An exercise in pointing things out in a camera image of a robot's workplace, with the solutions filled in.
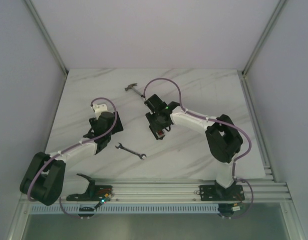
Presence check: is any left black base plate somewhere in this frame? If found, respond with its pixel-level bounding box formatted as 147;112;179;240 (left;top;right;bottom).
66;185;112;202

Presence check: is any large silver open-end wrench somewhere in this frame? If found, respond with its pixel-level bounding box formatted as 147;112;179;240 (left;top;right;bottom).
115;143;147;160

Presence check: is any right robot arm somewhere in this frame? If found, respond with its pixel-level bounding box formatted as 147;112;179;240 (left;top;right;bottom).
144;94;243;201

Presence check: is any black fuse box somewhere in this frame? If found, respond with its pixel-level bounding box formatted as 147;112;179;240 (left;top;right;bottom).
154;128;165;140

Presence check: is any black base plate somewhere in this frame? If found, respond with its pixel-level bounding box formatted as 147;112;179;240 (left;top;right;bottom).
199;183;245;202
66;185;112;202

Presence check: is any slotted cable duct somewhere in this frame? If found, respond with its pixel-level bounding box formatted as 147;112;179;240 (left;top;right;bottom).
30;203;219;215

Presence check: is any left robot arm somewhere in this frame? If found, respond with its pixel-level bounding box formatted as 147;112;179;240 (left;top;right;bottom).
19;111;123;206

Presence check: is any claw hammer black handle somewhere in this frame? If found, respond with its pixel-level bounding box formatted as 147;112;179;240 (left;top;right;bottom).
124;83;145;100

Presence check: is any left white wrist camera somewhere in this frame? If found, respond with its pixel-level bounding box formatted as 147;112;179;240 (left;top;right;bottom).
91;103;108;119

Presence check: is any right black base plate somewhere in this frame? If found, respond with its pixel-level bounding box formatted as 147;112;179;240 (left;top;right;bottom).
199;183;245;202

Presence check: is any aluminium rail frame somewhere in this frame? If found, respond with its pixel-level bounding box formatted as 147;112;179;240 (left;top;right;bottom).
18;178;293;203

